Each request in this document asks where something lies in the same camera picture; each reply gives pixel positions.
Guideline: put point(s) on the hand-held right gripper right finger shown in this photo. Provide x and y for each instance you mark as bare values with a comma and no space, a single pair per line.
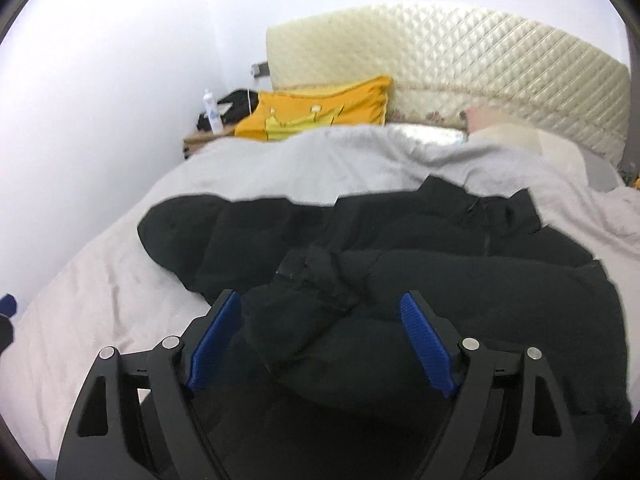
427,345

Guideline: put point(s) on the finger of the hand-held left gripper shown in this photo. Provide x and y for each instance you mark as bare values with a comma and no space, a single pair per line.
7,304

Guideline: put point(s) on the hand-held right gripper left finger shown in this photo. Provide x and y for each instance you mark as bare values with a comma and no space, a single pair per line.
215,340

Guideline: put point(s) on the black fleece jacket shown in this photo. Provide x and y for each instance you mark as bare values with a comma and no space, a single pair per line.
400,240

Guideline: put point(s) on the grey blanket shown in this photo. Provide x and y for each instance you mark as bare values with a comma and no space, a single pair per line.
300,170

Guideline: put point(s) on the wooden nightstand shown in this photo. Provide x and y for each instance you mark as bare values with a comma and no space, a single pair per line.
197,141

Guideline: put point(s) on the clear plastic bottle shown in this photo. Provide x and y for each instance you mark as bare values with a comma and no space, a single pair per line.
212,115

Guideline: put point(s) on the cream and grey pillow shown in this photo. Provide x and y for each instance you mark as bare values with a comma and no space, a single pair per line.
510,135

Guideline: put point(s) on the black bag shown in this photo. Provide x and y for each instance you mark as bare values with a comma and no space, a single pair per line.
237,102

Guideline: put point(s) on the yellow pillow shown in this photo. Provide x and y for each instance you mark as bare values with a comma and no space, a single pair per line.
310,105

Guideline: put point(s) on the cream quilted headboard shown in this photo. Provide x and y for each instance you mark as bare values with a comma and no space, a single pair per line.
450,50

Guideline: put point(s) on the grey wall socket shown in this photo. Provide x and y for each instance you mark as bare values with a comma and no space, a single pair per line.
260,68

